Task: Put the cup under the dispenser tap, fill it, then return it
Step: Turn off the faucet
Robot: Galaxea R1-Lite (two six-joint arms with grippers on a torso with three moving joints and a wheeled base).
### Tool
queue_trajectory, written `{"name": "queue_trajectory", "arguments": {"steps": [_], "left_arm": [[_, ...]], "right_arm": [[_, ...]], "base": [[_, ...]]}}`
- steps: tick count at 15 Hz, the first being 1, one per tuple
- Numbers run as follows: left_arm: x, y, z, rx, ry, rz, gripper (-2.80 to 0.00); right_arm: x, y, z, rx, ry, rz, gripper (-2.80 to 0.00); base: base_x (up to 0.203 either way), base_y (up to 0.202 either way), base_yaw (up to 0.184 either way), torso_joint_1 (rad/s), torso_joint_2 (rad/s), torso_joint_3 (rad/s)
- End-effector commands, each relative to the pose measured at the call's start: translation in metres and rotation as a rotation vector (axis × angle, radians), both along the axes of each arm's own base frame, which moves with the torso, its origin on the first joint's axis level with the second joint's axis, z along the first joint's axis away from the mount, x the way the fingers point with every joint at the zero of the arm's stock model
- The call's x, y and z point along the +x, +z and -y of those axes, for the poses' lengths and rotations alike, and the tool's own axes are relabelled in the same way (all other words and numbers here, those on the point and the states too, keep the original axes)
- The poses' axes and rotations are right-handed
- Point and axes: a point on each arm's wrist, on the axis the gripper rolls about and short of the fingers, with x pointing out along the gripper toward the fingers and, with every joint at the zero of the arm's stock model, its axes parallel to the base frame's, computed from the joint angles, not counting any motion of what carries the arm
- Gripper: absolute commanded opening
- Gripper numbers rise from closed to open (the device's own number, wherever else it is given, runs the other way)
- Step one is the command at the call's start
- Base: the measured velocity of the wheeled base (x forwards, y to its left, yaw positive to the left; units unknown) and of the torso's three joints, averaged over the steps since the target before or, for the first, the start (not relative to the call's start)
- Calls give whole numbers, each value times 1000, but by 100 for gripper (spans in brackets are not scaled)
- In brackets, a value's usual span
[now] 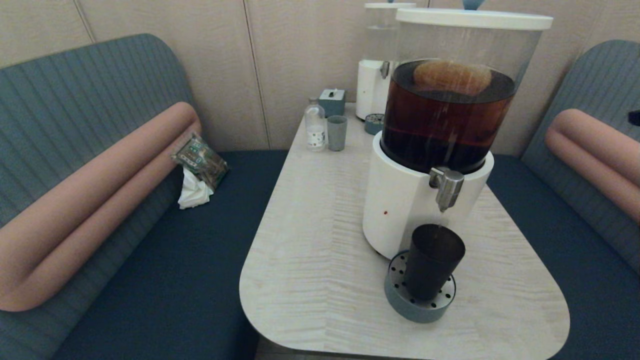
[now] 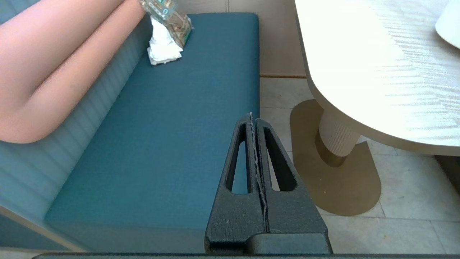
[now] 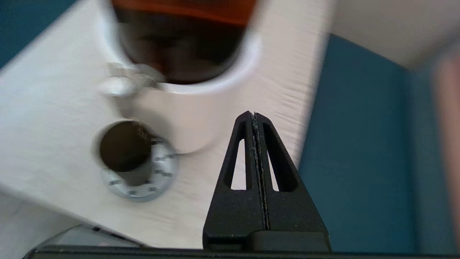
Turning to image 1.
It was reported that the grey-blue small cup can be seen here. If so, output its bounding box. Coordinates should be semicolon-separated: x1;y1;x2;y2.
326;115;348;152

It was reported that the clear plastic water bottle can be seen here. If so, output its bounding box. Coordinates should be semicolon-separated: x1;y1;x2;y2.
304;96;327;152

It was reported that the small blue drip tray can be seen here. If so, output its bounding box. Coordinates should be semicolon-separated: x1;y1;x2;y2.
364;112;387;135

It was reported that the dark grey tall cup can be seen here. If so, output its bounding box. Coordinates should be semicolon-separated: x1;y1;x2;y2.
404;223;467;302

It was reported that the empty white beverage dispenser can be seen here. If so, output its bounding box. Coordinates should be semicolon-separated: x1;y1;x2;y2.
355;1;417;121

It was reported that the blue perforated drip tray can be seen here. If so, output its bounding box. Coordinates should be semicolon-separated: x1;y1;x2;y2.
384;250;457;324

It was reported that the printed plastic tissue packet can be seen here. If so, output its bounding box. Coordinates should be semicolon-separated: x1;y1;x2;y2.
171;132;231;190

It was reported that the large tea beverage dispenser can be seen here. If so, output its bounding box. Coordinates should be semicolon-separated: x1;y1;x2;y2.
362;0;554;261

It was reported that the blue tissue box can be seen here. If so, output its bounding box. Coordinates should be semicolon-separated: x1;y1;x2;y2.
318;87;346;117

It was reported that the teal upholstered bench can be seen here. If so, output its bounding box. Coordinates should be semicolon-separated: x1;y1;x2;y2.
0;33;288;360
487;39;640;360

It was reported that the crumpled white tissue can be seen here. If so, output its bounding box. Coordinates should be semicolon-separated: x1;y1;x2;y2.
177;166;215;209

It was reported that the pink bolster cushion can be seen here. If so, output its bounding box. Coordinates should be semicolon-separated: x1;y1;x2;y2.
0;101;202;313
545;108;640;223

